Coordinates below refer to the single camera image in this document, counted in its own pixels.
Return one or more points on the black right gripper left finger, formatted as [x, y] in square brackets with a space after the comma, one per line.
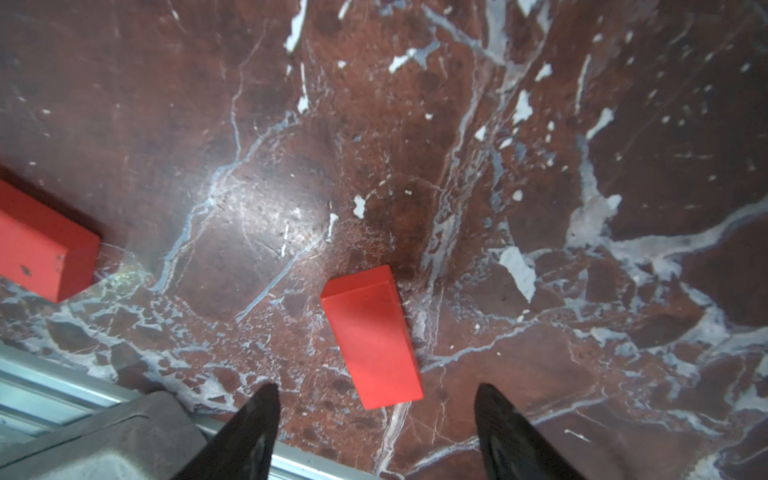
[243, 448]

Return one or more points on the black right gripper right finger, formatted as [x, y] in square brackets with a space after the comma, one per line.
[511, 447]

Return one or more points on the red block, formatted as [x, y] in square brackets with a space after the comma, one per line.
[368, 322]
[42, 250]

